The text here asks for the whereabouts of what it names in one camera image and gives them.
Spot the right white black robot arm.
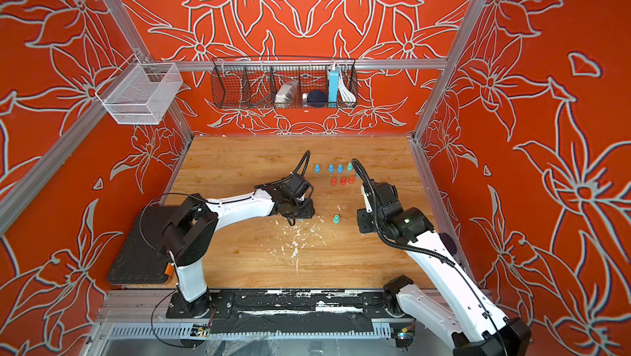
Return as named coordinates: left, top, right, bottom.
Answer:
left=352, top=159, right=532, bottom=355

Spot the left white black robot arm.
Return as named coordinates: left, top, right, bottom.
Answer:
left=162, top=151, right=315, bottom=311

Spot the dark blue round pad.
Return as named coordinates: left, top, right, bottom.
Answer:
left=440, top=233, right=458, bottom=257

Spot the silver pouch in basket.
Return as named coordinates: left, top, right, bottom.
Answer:
left=274, top=80, right=299, bottom=109

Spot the dark blue round object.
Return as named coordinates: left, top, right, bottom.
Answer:
left=307, top=90, right=328, bottom=108

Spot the light blue box in basket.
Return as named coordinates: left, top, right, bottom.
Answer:
left=327, top=68, right=339, bottom=108

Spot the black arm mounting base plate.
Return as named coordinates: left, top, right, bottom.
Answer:
left=166, top=289, right=415, bottom=337

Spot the white cable in basket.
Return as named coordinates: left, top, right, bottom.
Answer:
left=338, top=78, right=358, bottom=106

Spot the black wire wall basket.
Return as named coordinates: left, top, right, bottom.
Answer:
left=210, top=56, right=359, bottom=109

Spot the white wire mesh basket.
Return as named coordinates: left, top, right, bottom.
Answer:
left=96, top=63, right=182, bottom=126

